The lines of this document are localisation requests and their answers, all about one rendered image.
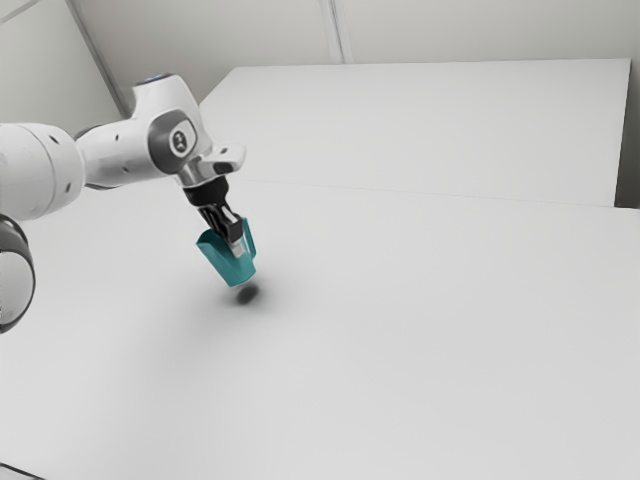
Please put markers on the teal faceted mug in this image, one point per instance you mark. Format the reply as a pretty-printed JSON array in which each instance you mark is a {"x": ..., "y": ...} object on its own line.
[{"x": 230, "y": 260}]

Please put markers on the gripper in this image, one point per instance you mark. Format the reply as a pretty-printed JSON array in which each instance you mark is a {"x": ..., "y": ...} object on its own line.
[{"x": 206, "y": 193}]

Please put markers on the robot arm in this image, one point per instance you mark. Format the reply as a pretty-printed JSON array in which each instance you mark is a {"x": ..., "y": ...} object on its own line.
[{"x": 115, "y": 145}]

